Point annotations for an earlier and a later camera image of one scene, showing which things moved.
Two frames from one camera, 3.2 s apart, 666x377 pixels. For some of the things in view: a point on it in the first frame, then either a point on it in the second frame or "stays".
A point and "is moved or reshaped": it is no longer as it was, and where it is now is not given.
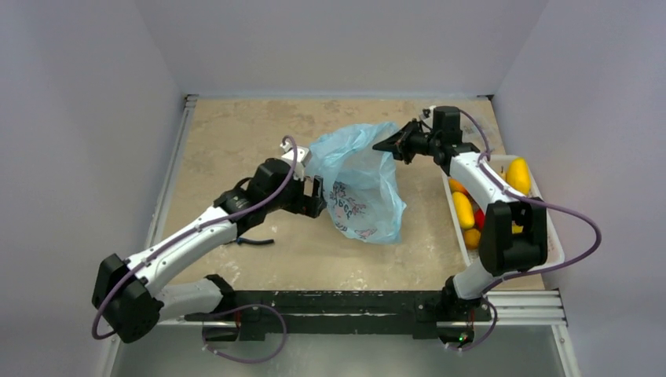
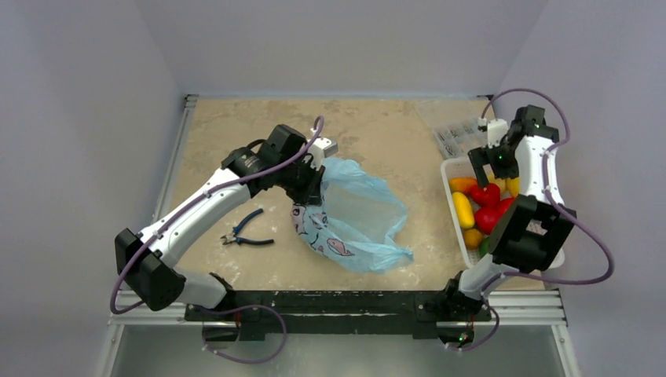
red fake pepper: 479,218 is moved or reshaped
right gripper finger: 391,144 → 482,178
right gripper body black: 411,140 → 492,158
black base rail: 437,314 stays
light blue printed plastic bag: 360,184 is moved or reshaped
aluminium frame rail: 528,307 stays
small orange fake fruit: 472,238 stays
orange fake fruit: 455,185 stays
